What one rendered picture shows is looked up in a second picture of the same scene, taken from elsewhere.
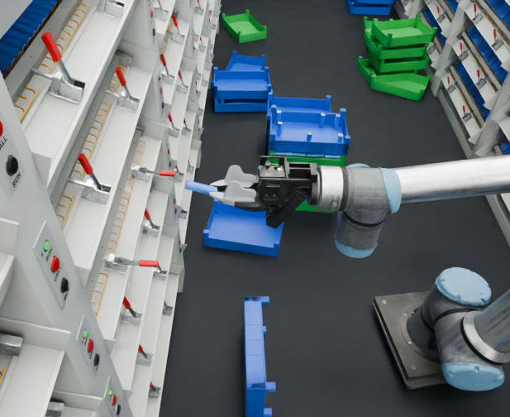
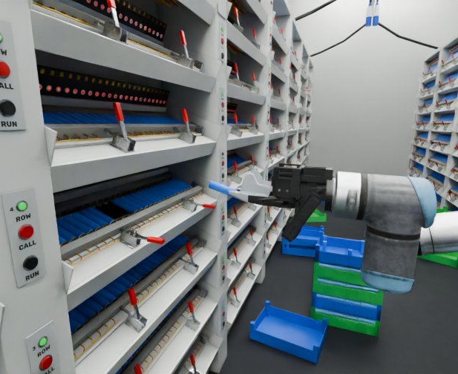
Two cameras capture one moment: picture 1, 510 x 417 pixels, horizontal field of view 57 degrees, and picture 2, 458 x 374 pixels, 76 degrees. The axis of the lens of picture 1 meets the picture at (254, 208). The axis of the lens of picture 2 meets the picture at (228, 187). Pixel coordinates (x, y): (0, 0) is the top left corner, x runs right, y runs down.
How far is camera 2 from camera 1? 0.54 m
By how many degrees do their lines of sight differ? 38
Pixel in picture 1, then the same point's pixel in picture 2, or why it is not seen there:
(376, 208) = (404, 211)
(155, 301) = (180, 346)
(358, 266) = not seen: outside the picture
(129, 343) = (119, 343)
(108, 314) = (93, 267)
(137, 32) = (210, 111)
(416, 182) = (457, 221)
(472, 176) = not seen: outside the picture
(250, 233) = (293, 337)
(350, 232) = (376, 250)
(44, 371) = not seen: outside the picture
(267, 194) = (280, 189)
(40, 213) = (7, 10)
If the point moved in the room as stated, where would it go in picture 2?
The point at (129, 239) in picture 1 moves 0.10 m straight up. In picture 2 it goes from (154, 232) to (151, 190)
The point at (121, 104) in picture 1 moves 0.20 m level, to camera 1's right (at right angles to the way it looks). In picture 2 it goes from (182, 137) to (252, 138)
